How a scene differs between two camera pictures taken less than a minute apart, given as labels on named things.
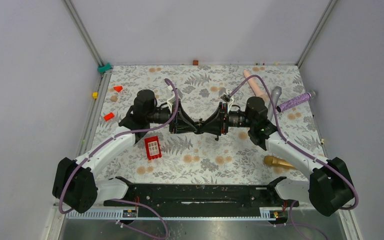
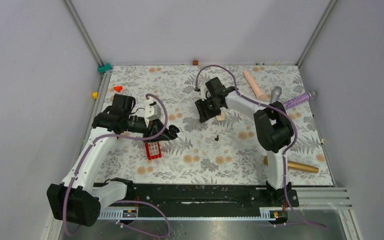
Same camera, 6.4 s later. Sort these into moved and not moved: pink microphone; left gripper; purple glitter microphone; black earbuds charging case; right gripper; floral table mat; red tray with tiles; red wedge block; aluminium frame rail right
Moved: left gripper; right gripper; black earbuds charging case
Not moved: purple glitter microphone; floral table mat; red tray with tiles; pink microphone; red wedge block; aluminium frame rail right
